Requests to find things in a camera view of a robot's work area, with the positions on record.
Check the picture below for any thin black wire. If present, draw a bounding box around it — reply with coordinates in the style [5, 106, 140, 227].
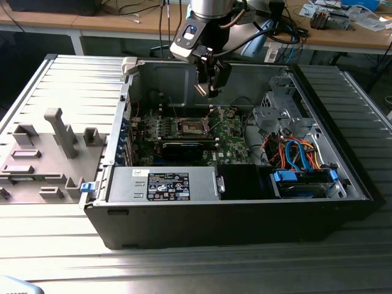
[231, 96, 257, 108]

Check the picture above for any blue flat data wire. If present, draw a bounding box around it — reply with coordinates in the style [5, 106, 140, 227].
[290, 138, 311, 173]
[284, 139, 300, 172]

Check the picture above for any black flat device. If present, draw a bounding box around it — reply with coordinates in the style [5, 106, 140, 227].
[6, 0, 100, 17]

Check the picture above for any orange power wire bundle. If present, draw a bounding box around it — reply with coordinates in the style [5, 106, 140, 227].
[263, 137, 324, 171]

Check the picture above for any CPU cooler with fan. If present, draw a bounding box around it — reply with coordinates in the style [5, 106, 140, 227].
[309, 7, 350, 31]

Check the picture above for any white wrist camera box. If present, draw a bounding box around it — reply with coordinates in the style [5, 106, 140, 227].
[170, 23, 214, 65]

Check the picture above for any metal drive cage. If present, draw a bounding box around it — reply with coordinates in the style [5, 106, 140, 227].
[252, 75, 320, 139]

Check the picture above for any graphics card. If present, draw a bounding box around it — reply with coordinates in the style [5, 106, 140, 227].
[160, 141, 205, 160]

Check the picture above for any green motherboard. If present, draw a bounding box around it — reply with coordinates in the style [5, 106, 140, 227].
[130, 105, 255, 168]

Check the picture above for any blue box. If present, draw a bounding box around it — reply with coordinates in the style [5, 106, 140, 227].
[341, 0, 380, 10]

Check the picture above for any pale blue teach pendant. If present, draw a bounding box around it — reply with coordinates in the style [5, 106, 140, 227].
[240, 18, 274, 58]

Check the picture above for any metal locking lever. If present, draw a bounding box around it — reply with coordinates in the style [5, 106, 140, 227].
[168, 96, 179, 120]

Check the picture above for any grey power supply unit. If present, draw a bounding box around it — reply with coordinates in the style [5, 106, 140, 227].
[105, 166, 221, 203]

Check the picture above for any grey parts rack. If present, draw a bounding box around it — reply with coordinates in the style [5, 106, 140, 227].
[0, 107, 108, 205]

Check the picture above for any silver green CPU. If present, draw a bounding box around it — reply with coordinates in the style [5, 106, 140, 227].
[194, 83, 212, 97]

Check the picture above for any beige case latch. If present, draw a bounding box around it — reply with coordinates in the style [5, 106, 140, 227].
[121, 57, 145, 76]

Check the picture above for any hard disk in blue carrier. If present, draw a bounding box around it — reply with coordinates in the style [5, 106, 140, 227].
[269, 169, 340, 200]

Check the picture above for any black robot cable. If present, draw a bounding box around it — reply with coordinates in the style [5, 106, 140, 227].
[213, 27, 303, 59]

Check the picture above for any small white box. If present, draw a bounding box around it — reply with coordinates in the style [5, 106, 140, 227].
[263, 47, 279, 64]

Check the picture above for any clear plastic bag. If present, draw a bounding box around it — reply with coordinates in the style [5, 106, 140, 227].
[355, 17, 392, 32]

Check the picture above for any black PC case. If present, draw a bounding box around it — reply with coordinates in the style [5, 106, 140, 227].
[78, 56, 385, 251]

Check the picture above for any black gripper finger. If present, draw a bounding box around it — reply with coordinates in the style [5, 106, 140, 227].
[207, 62, 233, 99]
[197, 58, 212, 86]

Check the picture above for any pale rounded object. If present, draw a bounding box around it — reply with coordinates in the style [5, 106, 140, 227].
[0, 274, 42, 294]

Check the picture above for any wooden desk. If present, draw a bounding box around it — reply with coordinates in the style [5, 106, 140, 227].
[0, 0, 392, 56]

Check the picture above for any CPU socket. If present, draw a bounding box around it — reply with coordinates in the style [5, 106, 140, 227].
[178, 117, 205, 136]

